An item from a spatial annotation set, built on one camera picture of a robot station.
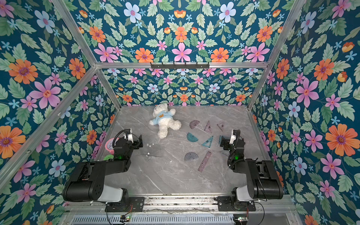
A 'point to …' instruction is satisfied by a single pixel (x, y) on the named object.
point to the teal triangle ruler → (207, 143)
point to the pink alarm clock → (108, 145)
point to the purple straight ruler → (205, 161)
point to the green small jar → (108, 157)
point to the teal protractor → (191, 138)
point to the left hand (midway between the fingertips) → (134, 134)
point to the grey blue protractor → (191, 156)
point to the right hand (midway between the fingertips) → (233, 136)
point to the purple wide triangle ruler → (221, 125)
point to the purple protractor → (193, 123)
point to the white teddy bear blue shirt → (163, 117)
